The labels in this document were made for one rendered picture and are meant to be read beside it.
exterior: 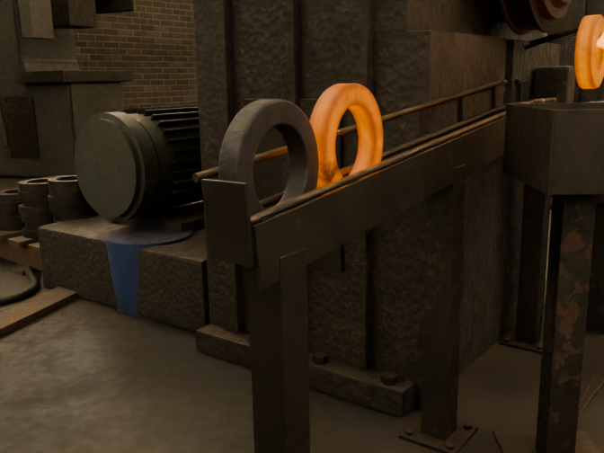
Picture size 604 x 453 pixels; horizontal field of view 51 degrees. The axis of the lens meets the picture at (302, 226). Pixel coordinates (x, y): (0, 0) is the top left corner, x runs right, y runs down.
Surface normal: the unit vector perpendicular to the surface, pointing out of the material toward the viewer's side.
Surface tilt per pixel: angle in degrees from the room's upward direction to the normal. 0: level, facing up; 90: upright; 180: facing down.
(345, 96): 90
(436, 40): 90
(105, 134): 90
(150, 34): 90
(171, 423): 0
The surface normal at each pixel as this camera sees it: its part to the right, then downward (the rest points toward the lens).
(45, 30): 0.89, 0.08
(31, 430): -0.02, -0.97
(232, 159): -0.56, -0.04
